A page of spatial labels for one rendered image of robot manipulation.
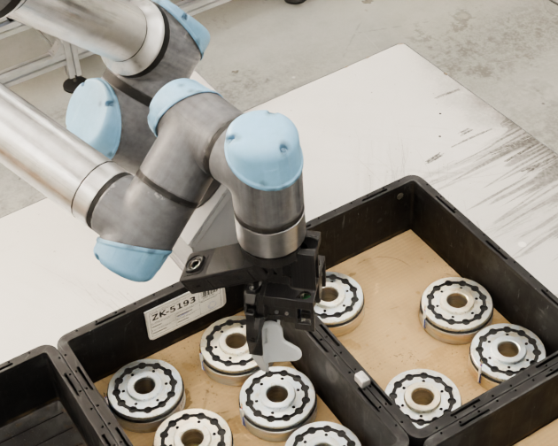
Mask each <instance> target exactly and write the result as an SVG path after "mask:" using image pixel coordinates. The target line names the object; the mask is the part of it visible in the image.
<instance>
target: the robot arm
mask: <svg viewBox="0 0 558 446"><path fill-rule="evenodd" d="M5 17H8V18H10V19H14V20H17V21H18V22H21V23H23V24H25V25H28V26H30V27H33V28H35V29H38V30H40V31H43V32H44V33H46V34H49V35H53V36H55V37H57V38H59V39H61V40H64V41H66V42H70V43H71V44H74V45H76V46H79V47H81V48H83V49H85V50H89V51H91V52H93V53H96V54H98V55H100V56H101V58H102V59H103V61H104V63H105V65H106V66H107V67H106V69H105V72H104V74H103V75H102V77H101V78H91V79H87V80H85V82H83V83H81V84H80V85H79V86H78V87H77V89H76V90H75V91H74V93H73V95H72V97H71V99H70V101H69V104H68V107H67V111H66V128H65V127H63V126H61V125H60V124H59V123H58V122H57V121H55V120H54V119H52V118H51V117H49V116H48V115H46V114H45V113H44V112H42V111H40V110H39V109H37V108H36V107H35V106H33V105H32V104H31V103H29V102H28V101H27V100H25V99H24V98H22V97H21V96H19V95H18V94H16V93H15V92H13V91H12V90H11V89H9V88H7V87H6V86H5V85H4V84H3V83H1V82H0V163H1V164H3V165H4V166H6V167H7V168H8V169H10V170H11V171H12V172H14V173H16V174H17V175H18V176H19V177H20V178H21V179H23V180H24V181H26V182H27V183H29V184H30V185H31V186H33V187H34V188H36V189H37V190H38V191H40V192H41V193H43V194H44V195H45V196H47V197H48V198H49V199H50V200H51V201H53V202H54V203H56V204H57V205H59V206H60V207H61V208H63V209H64V210H65V211H67V212H69V213H70V214H71V215H73V216H74V217H75V218H77V219H78V220H79V221H80V222H82V223H83V224H84V225H86V226H87V227H89V228H91V229H92V230H93V231H95V232H96V233H97V234H99V235H100V236H98V237H97V243H96V245H95V247H94V249H93V252H94V255H95V257H96V259H97V260H99V261H100V263H101V264H102V265H103V266H104V267H106V268H107V269H108V270H110V271H111V272H113V273H116V274H117V275H119V276H120V277H122V278H125V279H127V280H130V281H135V282H146V281H150V280H151V279H152V278H153V277H154V276H155V275H156V273H157V272H158V271H159V269H160V268H161V266H163V264H164V263H165V261H166V260H167V258H168V256H169V255H170V254H171V253H172V252H173V250H172V248H173V247H174V245H175V243H176V242H177V240H178V238H179V237H180V235H181V233H182V231H183V229H184V228H185V227H186V225H187V223H188V221H189V220H190V217H191V216H192V214H193V212H194V211H195V210H196V208H197V206H198V204H199V203H200V201H201V200H202V198H203V196H204V195H205V193H206V191H207V190H208V188H209V186H210V185H211V183H212V181H213V180H216V181H218V182H220V183H221V184H222V185H224V186H225V187H226V188H228V189H229V190H230V192H231V194H232V201H233V208H234V215H235V222H236V235H237V240H238V243H234V244H230V245H226V246H222V247H218V248H214V249H210V250H202V251H199V252H194V253H191V254H190V255H189V257H188V259H187V262H186V264H185V267H184V268H183V271H182V275H181V277H180V280H179V281H180V282H181V283H182V284H183V285H184V287H185V288H186V289H187V290H188V291H189V292H190V293H191V294H196V293H200V292H205V291H209V290H214V289H218V288H227V287H232V286H236V285H241V284H246V286H245V290H244V314H245V317H246V341H247V345H248V349H249V352H250V354H251V355H252V358H253V359H254V361H255V362H256V364H257V365H258V366H259V368H260V369H261V370H262V371H263V372H266V373H268V371H269V363H270V362H286V361H297V360H299V359H300V358H301V356H302V353H301V349H300V348H299V347H297V346H295V345H294V344H292V343H290V342H287V341H286V340H285V339H284V337H283V328H282V327H281V325H280V320H283V322H289V323H295V329H300V330H306V331H313V332H314V331H315V325H314V307H315V305H316V303H318V304H319V303H320V302H321V298H322V287H326V267H325V256H320V255H318V249H319V247H320V243H321V232H319V231H311V230H306V216H305V204H304V187H303V171H302V170H303V165H304V157H303V151H302V149H301V146H300V141H299V134H298V130H297V128H296V126H295V124H294V123H293V122H292V121H291V120H290V119H289V118H288V117H286V116H285V115H283V114H281V113H279V112H277V113H272V112H269V111H268V110H257V111H249V112H247V113H243V112H242V111H240V110H239V109H237V108H236V107H235V106H234V105H232V104H231V103H229V102H228V101H226V100H225V99H223V97H222V95H220V94H219V93H218V92H216V91H214V90H210V89H209V88H207V87H206V86H204V85H202V84H201V83H199V82H197V81H195V80H192V79H190V76H191V75H192V73H193V72H194V70H195V68H196V66H197V65H198V62H199V61H200V60H202V58H203V57H204V53H205V50H206V48H207V46H208V44H209V42H210V34H209V32H208V30H207V29H206V28H205V27H204V26H203V25H201V24H200V23H199V22H198V21H196V20H195V19H194V18H192V17H191V16H190V15H189V14H187V13H186V12H185V11H183V10H182V9H181V8H179V7H178V6H176V5H175V4H173V3H171V2H170V1H168V0H0V19H3V18H5ZM132 174H133V175H134V176H133V175H132ZM264 318H265V320H264ZM306 319H310V320H311V323H307V322H302V321H305V320H306Z"/></svg>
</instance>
